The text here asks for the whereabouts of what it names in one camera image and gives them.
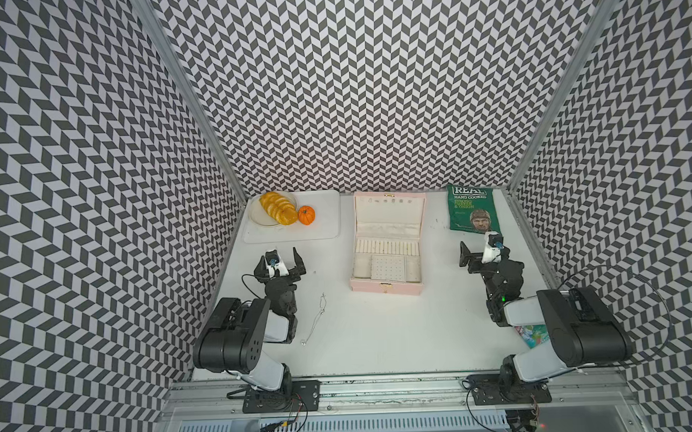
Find silver jewelry chain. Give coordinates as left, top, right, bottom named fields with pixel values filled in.
left=298, top=293, right=329, bottom=347

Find pink jewelry box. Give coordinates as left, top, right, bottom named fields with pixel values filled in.
left=350, top=192, right=427, bottom=296

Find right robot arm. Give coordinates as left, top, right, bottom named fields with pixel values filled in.
left=459, top=232, right=634, bottom=395

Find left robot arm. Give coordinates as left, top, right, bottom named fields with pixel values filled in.
left=192, top=248, right=307, bottom=401

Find green crisps bag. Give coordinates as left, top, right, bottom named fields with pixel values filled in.
left=446, top=185, right=501, bottom=234

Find glass plate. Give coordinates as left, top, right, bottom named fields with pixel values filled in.
left=247, top=191, right=297, bottom=226

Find white cutting board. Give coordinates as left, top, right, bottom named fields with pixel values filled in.
left=243, top=190, right=340, bottom=244

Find small orange fruit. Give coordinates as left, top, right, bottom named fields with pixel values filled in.
left=297, top=205, right=316, bottom=226

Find teal snack packet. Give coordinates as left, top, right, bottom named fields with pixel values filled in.
left=515, top=325, right=550, bottom=349

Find sliced orange pieces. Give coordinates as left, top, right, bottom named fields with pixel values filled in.
left=260, top=191, right=298, bottom=226

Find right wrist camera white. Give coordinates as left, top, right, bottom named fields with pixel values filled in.
left=482, top=231, right=504, bottom=264

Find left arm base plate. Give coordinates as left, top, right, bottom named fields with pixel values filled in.
left=242, top=379, right=321, bottom=414

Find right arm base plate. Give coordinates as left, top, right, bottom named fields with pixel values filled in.
left=463, top=373, right=553, bottom=406

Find left base cables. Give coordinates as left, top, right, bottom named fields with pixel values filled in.
left=258, top=392, right=311, bottom=432

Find base cables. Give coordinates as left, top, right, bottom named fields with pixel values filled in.
left=258, top=392, right=311, bottom=432
left=463, top=379, right=546, bottom=432

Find right base cables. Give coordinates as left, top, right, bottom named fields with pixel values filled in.
left=463, top=379, right=546, bottom=432

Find aluminium front rail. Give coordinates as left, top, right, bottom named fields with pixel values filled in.
left=160, top=368, right=636, bottom=422

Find right corner metal post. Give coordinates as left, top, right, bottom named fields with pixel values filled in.
left=500, top=0, right=638, bottom=191

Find corner metal post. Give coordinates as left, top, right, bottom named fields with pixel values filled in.
left=130, top=0, right=248, bottom=202
left=500, top=0, right=638, bottom=191

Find left corner metal post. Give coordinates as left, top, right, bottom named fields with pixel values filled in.
left=130, top=0, right=248, bottom=202

